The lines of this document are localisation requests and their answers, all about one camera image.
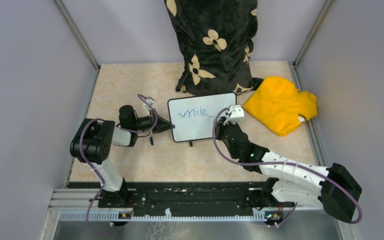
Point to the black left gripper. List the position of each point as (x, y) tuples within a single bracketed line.
[(162, 125)]

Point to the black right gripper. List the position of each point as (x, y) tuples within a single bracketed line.
[(221, 127)]

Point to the blue marker cap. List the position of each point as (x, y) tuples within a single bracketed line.
[(152, 140)]

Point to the small whiteboard black frame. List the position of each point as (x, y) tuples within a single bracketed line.
[(190, 115)]

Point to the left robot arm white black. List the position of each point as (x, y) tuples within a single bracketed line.
[(92, 144)]

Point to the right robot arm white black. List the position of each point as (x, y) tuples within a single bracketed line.
[(330, 188)]

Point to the yellow folded garment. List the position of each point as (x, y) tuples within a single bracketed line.
[(280, 106)]

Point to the black floral plush blanket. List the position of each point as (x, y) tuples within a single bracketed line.
[(215, 38)]

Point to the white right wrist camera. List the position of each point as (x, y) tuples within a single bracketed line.
[(234, 114)]

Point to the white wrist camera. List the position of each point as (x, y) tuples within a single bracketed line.
[(148, 104), (234, 114)]

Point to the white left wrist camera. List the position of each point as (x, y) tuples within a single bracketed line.
[(148, 104)]

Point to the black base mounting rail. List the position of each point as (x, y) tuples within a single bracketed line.
[(176, 202)]

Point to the left aluminium frame post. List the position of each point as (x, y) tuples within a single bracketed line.
[(75, 31)]

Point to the aluminium frame post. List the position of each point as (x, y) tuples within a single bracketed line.
[(75, 31), (313, 31)]

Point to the right aluminium frame post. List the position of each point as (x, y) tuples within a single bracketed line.
[(313, 31)]

